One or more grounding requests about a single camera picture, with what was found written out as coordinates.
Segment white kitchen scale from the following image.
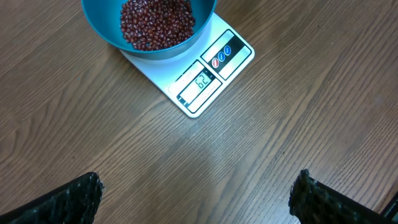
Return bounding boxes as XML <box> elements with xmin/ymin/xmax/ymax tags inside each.
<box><xmin>123</xmin><ymin>13</ymin><xmax>255</xmax><ymax>118</ymax></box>

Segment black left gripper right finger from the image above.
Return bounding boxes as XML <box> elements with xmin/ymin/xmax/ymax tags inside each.
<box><xmin>289</xmin><ymin>169</ymin><xmax>397</xmax><ymax>224</ymax></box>

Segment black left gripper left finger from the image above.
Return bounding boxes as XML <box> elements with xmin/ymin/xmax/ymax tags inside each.
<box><xmin>1</xmin><ymin>172</ymin><xmax>104</xmax><ymax>224</ymax></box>

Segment red beans in bowl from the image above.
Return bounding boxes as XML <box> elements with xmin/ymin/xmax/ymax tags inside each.
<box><xmin>120</xmin><ymin>0</ymin><xmax>196</xmax><ymax>51</ymax></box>

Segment blue bowl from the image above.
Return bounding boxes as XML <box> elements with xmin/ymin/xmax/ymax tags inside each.
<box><xmin>81</xmin><ymin>0</ymin><xmax>217</xmax><ymax>60</ymax></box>

